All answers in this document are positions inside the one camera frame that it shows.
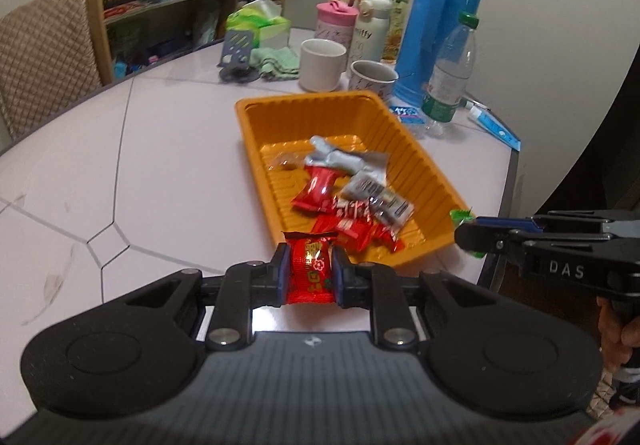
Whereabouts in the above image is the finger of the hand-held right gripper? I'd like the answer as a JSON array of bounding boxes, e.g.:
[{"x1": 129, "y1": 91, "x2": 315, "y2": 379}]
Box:
[
  {"x1": 454, "y1": 222, "x2": 537, "y2": 258},
  {"x1": 472, "y1": 210, "x2": 616, "y2": 233}
]

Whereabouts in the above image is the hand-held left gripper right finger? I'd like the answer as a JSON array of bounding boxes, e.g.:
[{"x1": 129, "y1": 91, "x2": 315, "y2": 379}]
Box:
[{"x1": 331, "y1": 245, "x2": 503, "y2": 352}]

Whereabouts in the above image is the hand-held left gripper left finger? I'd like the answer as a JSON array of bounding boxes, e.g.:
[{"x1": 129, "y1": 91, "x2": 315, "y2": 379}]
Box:
[{"x1": 120, "y1": 242, "x2": 292, "y2": 352}]

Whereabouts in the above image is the green yellow candy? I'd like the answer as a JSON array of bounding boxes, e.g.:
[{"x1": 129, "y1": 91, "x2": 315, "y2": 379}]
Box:
[{"x1": 449, "y1": 207, "x2": 483, "y2": 259}]

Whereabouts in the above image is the red gold-printed snack packet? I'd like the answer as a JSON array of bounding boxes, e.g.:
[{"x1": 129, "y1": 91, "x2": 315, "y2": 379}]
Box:
[{"x1": 284, "y1": 231, "x2": 337, "y2": 306}]

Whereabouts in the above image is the small red candy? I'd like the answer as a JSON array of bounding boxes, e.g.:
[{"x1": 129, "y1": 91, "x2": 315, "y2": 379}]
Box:
[{"x1": 332, "y1": 197, "x2": 372, "y2": 222}]

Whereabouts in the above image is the grey clear snack packet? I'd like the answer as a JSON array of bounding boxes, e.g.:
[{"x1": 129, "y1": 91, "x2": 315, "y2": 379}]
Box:
[{"x1": 345, "y1": 172, "x2": 416, "y2": 228}]

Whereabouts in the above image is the brown candy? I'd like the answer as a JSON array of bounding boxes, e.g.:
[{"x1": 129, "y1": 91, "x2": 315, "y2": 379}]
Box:
[{"x1": 270, "y1": 151, "x2": 303, "y2": 173}]

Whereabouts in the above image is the silver snack pouch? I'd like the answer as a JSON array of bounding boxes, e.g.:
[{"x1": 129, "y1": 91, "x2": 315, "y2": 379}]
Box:
[{"x1": 306, "y1": 136, "x2": 390, "y2": 176}]

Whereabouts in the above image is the orange plastic tray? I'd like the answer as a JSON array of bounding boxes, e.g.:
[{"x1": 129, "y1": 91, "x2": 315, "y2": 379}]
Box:
[{"x1": 235, "y1": 91, "x2": 471, "y2": 268}]

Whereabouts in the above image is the person's right hand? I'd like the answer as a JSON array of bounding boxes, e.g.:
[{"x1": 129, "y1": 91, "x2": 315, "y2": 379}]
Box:
[{"x1": 597, "y1": 299, "x2": 640, "y2": 371}]

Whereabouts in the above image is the blue toothpaste tube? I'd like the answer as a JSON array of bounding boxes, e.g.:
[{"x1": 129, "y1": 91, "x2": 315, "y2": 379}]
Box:
[{"x1": 467, "y1": 105, "x2": 521, "y2": 150}]

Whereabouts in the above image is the blue tissue packet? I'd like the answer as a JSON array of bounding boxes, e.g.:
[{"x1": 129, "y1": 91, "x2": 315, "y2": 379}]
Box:
[{"x1": 389, "y1": 104, "x2": 426, "y2": 126}]

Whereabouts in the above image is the clear plastic water bottle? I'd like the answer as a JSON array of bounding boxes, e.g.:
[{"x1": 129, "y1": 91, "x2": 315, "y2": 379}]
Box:
[{"x1": 421, "y1": 12, "x2": 480, "y2": 138}]

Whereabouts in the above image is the patterned enamel mug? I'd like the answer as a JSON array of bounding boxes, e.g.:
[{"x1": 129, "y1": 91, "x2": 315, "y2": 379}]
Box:
[{"x1": 348, "y1": 60, "x2": 399, "y2": 103}]

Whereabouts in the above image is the white cup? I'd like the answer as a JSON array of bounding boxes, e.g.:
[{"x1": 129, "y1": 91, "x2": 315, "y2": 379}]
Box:
[{"x1": 299, "y1": 39, "x2": 348, "y2": 92}]

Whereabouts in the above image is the green cloth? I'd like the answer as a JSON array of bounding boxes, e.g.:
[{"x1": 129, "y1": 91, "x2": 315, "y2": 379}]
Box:
[{"x1": 250, "y1": 46, "x2": 301, "y2": 80}]

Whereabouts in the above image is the grey phone stand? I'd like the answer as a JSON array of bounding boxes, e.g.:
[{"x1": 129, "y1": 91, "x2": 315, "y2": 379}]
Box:
[{"x1": 218, "y1": 30, "x2": 261, "y2": 83}]

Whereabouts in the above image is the white thermos bottle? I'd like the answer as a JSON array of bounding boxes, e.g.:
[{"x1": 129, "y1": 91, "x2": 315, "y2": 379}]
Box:
[{"x1": 350, "y1": 0, "x2": 393, "y2": 63}]

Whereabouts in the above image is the blue thermos flask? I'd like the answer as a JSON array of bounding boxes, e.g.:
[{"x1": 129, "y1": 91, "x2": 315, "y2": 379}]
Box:
[{"x1": 394, "y1": 0, "x2": 486, "y2": 108}]

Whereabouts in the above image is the green tissue pack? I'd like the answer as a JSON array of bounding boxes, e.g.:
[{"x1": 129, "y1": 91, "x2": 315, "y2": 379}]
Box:
[{"x1": 226, "y1": 0, "x2": 291, "y2": 48}]

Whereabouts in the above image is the pink drinking bottle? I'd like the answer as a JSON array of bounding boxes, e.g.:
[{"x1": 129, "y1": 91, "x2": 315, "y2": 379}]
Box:
[{"x1": 315, "y1": 1, "x2": 357, "y2": 56}]

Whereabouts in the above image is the wooden shelf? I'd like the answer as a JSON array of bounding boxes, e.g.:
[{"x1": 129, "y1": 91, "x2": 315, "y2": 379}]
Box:
[{"x1": 85, "y1": 0, "x2": 290, "y2": 86}]

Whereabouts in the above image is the beige quilted chair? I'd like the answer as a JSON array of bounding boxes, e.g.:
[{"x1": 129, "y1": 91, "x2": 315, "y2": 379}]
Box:
[{"x1": 0, "y1": 0, "x2": 103, "y2": 143}]

